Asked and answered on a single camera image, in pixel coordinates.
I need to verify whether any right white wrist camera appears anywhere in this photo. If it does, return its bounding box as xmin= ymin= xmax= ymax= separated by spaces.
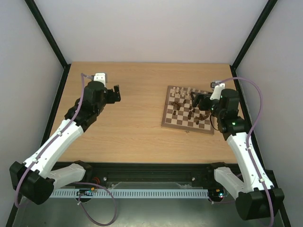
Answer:
xmin=210 ymin=81 xmax=225 ymax=100

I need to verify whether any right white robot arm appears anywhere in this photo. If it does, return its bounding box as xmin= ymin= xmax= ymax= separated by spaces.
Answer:
xmin=191 ymin=87 xmax=285 ymax=220

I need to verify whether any black frame post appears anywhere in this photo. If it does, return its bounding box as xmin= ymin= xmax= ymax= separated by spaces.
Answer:
xmin=24 ymin=0 xmax=71 ymax=69
xmin=231 ymin=0 xmax=278 ymax=69

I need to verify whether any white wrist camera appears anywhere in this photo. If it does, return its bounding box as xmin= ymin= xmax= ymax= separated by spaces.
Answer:
xmin=93 ymin=72 xmax=107 ymax=85
xmin=210 ymin=81 xmax=225 ymax=100

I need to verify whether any left black frame post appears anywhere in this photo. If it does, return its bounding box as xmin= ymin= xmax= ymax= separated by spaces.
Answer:
xmin=24 ymin=0 xmax=71 ymax=69

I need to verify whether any black aluminium frame rail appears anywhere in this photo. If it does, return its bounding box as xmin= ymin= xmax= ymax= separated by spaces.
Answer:
xmin=49 ymin=162 xmax=240 ymax=184

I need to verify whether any right black frame post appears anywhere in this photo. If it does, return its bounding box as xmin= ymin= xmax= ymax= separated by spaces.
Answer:
xmin=231 ymin=0 xmax=278 ymax=69

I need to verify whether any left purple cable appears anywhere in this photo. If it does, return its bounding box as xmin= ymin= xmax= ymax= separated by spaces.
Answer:
xmin=14 ymin=72 xmax=116 ymax=227

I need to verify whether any wooden chess board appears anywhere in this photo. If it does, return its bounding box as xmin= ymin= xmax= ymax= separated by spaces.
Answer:
xmin=161 ymin=86 xmax=214 ymax=135

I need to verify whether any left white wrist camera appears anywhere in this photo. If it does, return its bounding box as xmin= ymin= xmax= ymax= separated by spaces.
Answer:
xmin=93 ymin=72 xmax=107 ymax=85

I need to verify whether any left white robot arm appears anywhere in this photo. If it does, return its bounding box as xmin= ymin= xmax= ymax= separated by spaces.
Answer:
xmin=9 ymin=81 xmax=121 ymax=205

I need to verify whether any white slotted cable duct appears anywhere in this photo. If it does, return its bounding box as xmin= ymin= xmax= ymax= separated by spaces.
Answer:
xmin=50 ymin=189 xmax=208 ymax=199

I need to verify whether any purple cable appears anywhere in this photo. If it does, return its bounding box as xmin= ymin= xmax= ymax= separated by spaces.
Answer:
xmin=208 ymin=77 xmax=275 ymax=227
xmin=14 ymin=72 xmax=116 ymax=227

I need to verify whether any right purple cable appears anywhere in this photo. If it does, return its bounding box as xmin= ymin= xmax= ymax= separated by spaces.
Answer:
xmin=208 ymin=77 xmax=275 ymax=227

